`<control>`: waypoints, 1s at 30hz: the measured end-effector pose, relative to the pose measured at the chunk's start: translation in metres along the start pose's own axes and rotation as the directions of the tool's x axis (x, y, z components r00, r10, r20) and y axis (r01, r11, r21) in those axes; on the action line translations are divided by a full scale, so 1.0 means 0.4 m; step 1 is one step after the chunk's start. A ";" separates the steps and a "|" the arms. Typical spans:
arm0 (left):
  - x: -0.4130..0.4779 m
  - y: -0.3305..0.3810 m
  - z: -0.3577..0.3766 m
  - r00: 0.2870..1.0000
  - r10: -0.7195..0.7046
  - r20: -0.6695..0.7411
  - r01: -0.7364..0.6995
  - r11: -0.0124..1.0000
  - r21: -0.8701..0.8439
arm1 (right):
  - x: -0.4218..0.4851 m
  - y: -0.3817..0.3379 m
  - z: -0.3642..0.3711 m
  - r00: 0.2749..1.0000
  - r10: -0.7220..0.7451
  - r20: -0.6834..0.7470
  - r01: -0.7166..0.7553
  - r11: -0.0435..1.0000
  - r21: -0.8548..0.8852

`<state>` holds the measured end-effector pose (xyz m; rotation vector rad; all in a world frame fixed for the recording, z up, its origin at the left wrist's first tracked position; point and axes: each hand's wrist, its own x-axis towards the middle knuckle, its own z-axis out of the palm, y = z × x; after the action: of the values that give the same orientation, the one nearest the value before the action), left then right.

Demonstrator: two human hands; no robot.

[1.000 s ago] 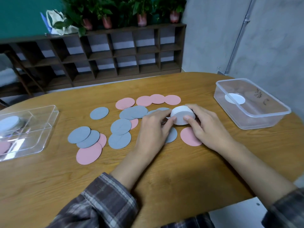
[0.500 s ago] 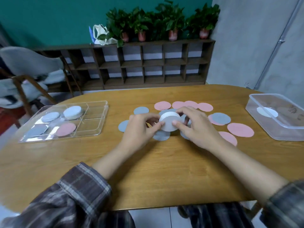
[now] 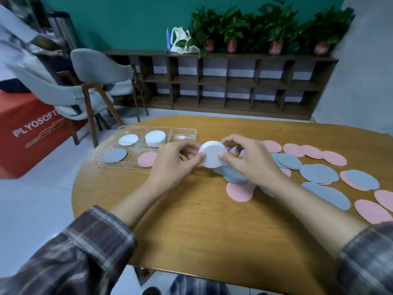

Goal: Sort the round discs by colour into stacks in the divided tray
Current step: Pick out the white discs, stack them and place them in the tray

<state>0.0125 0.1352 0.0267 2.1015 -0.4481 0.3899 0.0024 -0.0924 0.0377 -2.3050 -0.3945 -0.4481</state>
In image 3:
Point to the white disc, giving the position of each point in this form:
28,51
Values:
128,140

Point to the pink disc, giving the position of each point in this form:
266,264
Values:
146,159

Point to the person's right forearm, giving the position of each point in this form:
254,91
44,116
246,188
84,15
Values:
322,218

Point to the person's left forearm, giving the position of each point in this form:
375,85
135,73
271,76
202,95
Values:
92,236

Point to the clear divided tray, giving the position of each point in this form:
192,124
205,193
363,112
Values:
181,135

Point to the neat white paper circle stack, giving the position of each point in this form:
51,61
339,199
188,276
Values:
212,156
155,137

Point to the grey disc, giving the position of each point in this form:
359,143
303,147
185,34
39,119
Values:
114,155

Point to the white tote bag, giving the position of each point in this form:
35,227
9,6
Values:
179,36

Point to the blue bottle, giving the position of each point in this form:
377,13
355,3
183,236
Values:
168,39

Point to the dark wooden cubby shelf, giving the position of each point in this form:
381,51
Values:
239,82

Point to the person's left hand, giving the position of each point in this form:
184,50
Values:
170,168

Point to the person's right hand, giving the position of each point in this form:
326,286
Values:
258,165

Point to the pile of round paper discs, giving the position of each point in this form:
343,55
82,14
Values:
328,195

